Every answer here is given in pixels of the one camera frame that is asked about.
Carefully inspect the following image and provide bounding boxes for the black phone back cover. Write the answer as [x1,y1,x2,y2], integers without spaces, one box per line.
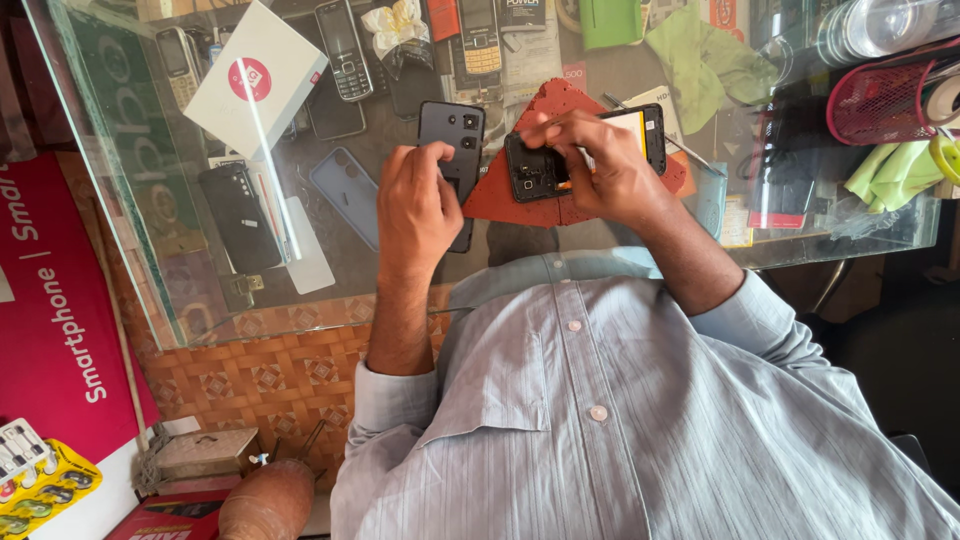
[417,100,487,255]

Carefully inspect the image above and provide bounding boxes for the black and gold keypad phone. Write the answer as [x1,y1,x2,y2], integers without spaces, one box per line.
[456,0,504,77]

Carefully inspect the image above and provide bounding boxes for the large green cloth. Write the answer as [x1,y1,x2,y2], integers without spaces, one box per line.
[644,6,780,137]

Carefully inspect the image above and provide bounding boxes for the white charger pack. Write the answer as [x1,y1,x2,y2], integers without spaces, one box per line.
[0,417,55,490]

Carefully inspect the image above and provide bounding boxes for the black printed packet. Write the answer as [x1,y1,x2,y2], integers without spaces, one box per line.
[498,0,548,33]

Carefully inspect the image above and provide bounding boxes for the silver keypad phone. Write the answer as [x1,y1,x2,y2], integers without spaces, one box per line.
[155,26,202,114]

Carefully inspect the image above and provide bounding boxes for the blue phone case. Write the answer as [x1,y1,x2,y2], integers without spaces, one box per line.
[309,146,381,253]

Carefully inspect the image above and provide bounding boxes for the red printed banner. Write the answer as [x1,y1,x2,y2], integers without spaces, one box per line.
[0,152,162,465]

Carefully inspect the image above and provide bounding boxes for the red mesh holder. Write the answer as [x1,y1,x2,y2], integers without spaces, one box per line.
[825,41,960,147]

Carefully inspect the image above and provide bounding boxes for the person's right hand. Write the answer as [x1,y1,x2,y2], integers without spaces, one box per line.
[519,109,675,227]

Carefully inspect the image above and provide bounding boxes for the light blue phone cover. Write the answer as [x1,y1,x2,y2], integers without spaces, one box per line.
[693,160,729,243]

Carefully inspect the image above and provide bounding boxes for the glass display counter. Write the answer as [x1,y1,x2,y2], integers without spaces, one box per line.
[21,0,943,354]

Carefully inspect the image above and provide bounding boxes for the black flat smartphone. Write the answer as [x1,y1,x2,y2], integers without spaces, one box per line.
[306,73,368,142]

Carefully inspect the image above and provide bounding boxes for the metal hinge bracket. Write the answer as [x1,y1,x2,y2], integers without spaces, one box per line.
[228,273,266,309]

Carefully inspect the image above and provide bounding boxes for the white paper card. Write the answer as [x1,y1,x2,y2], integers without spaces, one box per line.
[283,195,337,296]

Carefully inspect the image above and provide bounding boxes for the white box with red circle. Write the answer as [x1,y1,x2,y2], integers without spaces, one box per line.
[183,0,330,163]

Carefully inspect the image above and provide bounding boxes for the black phone case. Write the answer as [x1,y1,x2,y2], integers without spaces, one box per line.
[197,162,285,276]

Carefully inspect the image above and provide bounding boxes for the green plastic box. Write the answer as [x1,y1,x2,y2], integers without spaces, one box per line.
[578,0,645,51]

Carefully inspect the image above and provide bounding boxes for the crumpled white plastic wrapper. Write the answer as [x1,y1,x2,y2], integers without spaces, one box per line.
[360,0,432,63]

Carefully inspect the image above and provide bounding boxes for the small brown box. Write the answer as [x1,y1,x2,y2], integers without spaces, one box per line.
[152,426,261,483]

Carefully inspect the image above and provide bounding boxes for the light blue striped shirt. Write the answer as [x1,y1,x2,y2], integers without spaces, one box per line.
[329,246,960,540]

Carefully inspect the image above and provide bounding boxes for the yellow blister pack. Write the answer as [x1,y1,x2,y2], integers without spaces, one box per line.
[0,438,104,540]

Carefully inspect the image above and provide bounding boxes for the person's left hand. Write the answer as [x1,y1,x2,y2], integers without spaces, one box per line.
[376,140,466,271]

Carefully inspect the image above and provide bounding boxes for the small green cloth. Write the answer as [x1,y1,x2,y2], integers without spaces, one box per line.
[843,138,948,214]

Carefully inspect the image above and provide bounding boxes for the red triangular foam pad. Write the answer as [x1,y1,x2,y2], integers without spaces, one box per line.
[460,77,688,228]

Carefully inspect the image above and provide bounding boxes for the black red phone box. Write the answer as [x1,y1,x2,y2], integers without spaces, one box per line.
[747,107,832,231]

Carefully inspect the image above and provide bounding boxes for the white tape roll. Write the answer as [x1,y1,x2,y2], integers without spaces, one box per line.
[923,73,960,128]

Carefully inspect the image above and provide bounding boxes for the black smartphone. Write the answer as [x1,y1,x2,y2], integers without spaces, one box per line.
[306,73,368,142]
[504,103,669,204]

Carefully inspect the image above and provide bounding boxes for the red printed box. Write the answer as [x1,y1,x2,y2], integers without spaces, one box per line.
[103,489,231,540]

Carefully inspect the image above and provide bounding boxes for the clear plastic disc container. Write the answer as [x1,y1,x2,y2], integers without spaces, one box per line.
[816,0,960,70]

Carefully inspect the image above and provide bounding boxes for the metal tweezers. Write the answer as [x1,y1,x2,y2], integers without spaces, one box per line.
[603,91,726,180]

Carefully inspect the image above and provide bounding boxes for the yellow tape roll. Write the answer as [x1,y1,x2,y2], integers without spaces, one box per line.
[927,132,960,188]

